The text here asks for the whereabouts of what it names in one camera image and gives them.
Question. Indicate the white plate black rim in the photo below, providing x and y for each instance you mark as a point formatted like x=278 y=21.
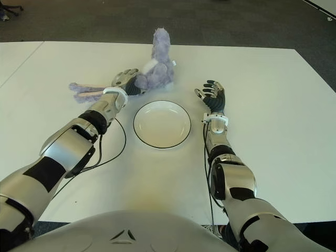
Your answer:
x=161 y=126

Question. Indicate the purple plush bunny doll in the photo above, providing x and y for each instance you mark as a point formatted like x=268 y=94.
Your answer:
x=160 y=71

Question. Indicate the silver robot torso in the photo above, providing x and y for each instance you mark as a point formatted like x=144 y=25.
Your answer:
x=126 y=228

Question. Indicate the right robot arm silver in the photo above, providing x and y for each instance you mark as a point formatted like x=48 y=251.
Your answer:
x=236 y=181

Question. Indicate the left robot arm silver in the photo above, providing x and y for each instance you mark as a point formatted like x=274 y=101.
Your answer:
x=65 y=149

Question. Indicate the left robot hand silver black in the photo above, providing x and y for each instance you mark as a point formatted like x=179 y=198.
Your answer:
x=122 y=78

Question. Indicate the black office chair base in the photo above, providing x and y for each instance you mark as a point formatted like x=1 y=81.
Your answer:
x=13 y=5

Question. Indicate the metal robot stand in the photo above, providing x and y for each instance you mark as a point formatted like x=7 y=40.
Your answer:
x=214 y=229

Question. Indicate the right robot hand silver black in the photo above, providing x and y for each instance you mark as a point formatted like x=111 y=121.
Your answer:
x=217 y=102

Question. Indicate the person's leg with sneaker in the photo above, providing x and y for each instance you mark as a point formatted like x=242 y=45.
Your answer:
x=4 y=17

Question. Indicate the white baseboard strip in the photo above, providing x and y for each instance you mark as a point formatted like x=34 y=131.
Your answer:
x=320 y=6

